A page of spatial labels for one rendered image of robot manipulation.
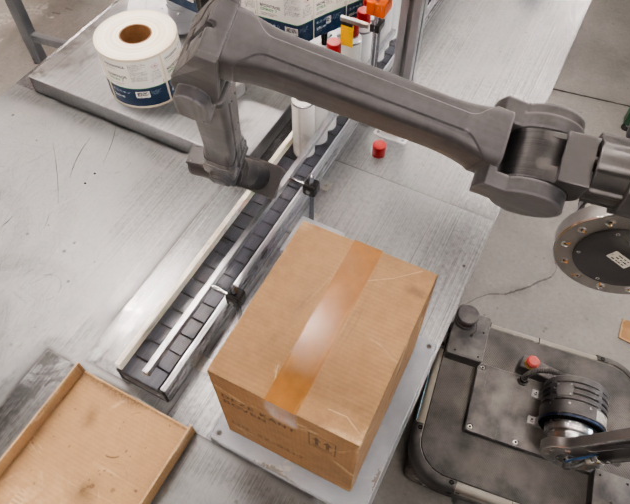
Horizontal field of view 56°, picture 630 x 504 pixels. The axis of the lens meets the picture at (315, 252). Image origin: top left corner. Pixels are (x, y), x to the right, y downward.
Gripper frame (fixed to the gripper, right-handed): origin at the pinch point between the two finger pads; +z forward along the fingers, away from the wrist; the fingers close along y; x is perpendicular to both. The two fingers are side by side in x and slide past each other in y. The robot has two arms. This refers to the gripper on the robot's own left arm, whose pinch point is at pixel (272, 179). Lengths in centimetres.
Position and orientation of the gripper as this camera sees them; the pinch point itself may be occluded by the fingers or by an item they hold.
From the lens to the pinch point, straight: 129.2
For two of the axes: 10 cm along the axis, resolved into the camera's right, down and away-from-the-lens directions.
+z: 2.9, -0.3, 9.6
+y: -8.9, -3.7, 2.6
